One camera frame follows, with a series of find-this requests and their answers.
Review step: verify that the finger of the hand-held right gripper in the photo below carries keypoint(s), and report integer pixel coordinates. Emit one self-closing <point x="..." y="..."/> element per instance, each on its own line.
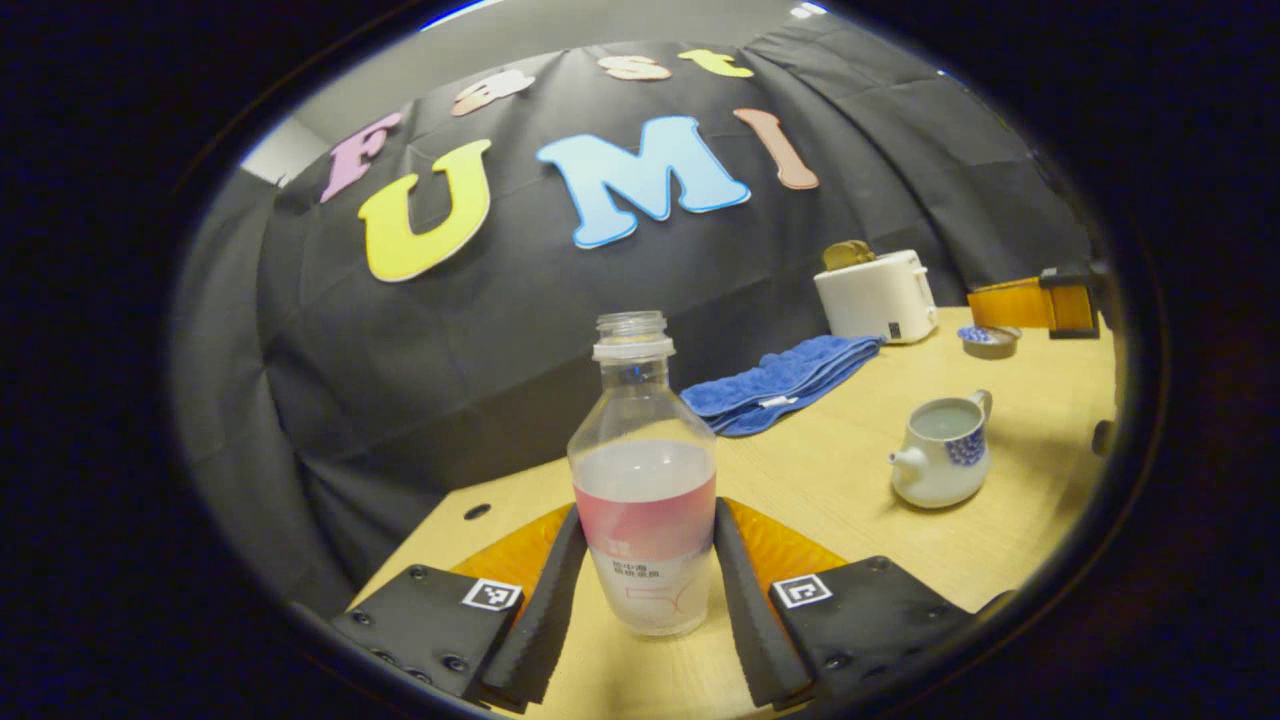
<point x="1020" y="305"/>

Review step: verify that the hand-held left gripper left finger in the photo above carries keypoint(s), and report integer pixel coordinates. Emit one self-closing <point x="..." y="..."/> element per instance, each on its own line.
<point x="540" y="620"/>

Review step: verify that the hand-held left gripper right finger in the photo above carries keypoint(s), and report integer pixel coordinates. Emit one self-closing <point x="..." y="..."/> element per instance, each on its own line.
<point x="755" y="620"/>

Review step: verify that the clear plastic water bottle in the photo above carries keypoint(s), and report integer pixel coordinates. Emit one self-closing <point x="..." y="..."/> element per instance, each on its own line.
<point x="645" y="500"/>

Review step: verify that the white blue-patterned teacup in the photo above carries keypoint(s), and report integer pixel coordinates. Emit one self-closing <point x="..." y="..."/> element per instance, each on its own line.
<point x="935" y="470"/>

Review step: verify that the round black table grommet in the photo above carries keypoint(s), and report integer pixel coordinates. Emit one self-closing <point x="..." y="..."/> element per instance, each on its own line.
<point x="477" y="511"/>

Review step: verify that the white toaster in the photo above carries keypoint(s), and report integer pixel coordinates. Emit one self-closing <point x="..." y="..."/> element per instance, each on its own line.
<point x="875" y="300"/>

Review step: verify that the brown toast slice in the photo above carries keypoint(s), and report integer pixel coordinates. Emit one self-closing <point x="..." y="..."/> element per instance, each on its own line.
<point x="848" y="254"/>

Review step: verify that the folded blue towel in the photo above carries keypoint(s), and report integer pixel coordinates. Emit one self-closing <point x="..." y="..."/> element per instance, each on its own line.
<point x="770" y="385"/>

